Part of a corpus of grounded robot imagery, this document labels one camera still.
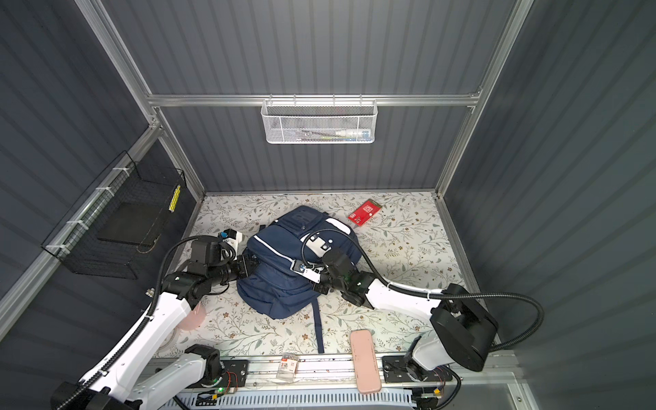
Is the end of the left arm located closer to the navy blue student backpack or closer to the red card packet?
the navy blue student backpack

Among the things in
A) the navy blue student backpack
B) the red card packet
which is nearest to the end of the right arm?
the navy blue student backpack

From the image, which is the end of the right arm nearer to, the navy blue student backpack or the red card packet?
the navy blue student backpack

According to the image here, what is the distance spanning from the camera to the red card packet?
112 centimetres
